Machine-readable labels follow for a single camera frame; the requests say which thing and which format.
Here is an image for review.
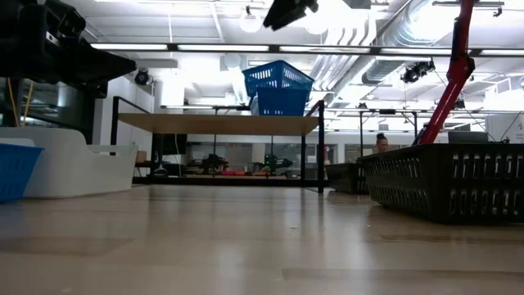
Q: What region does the yellow power cable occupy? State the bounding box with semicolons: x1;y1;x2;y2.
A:
6;77;34;128

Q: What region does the black rail with light bars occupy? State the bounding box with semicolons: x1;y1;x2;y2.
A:
88;42;524;57

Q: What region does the red desk lamp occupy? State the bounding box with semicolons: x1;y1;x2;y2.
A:
412;0;477;146

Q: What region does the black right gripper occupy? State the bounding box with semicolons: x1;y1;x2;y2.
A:
263;0;319;32

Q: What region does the white cabinet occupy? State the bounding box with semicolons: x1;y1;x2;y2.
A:
485;113;524;145

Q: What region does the white globe pendant lamp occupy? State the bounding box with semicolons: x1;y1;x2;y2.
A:
305;22;328;36
239;4;264;34

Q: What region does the black background frame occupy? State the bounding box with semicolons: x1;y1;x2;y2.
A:
327;107;419;159

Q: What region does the black plastic basket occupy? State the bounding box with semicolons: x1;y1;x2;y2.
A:
325;162;369;196
359;143;524;225

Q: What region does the white plastic basket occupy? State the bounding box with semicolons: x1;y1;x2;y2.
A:
0;126;139;200

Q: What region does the black ceiling spotlight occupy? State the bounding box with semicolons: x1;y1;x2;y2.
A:
400;59;436;85
133;68;151;87

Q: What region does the dark computer screen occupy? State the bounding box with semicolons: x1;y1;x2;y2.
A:
447;130;490;145

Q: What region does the black monitor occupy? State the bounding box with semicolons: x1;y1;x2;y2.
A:
152;133;188;156

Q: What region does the person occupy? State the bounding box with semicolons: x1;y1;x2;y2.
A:
373;131;391;155

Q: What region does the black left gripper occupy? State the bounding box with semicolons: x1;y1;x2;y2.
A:
24;0;138;85

